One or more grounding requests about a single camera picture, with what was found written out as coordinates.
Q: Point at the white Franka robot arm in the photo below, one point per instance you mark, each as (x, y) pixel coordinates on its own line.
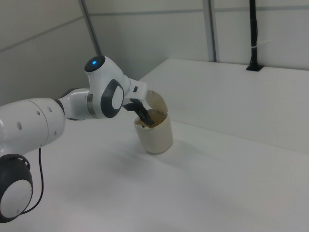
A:
(36, 120)

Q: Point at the small cream lidded bin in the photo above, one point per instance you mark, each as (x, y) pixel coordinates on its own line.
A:
(157, 137)

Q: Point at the black pole with base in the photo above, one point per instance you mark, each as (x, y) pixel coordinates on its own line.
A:
(253, 36)

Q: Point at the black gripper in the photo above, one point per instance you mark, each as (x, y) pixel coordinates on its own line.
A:
(132, 105)

